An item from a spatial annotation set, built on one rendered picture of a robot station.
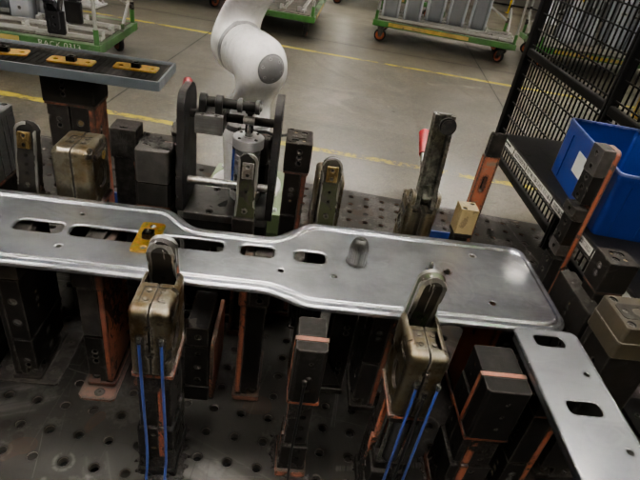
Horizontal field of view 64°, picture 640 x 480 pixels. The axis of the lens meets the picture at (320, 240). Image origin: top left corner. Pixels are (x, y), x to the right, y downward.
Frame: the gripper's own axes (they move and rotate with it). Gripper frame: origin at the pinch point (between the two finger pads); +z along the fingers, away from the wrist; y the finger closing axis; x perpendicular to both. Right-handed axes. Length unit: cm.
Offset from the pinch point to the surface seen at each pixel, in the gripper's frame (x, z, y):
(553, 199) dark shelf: 102, 21, 10
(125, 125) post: 13.1, 13.4, 13.2
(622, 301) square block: 93, 17, 49
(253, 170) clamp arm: 37.1, 15.4, 22.4
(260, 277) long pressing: 40, 23, 42
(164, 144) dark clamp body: 20.3, 15.5, 15.1
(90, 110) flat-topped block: 4.0, 15.3, 3.6
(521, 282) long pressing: 84, 23, 38
